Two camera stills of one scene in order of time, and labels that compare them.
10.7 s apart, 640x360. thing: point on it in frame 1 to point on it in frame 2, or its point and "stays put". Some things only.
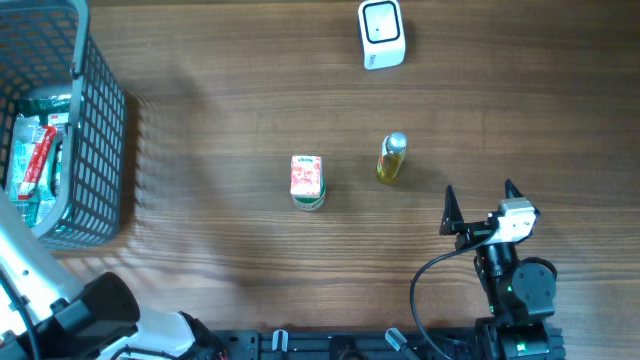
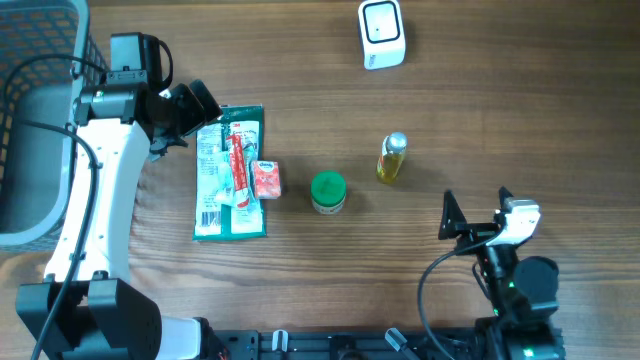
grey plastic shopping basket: (46, 50) stays put
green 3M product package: (35, 159) to (230, 176)
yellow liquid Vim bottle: (393, 149) stays put
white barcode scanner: (382, 33) stays put
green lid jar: (307, 202) to (328, 191)
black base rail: (352, 344) stays put
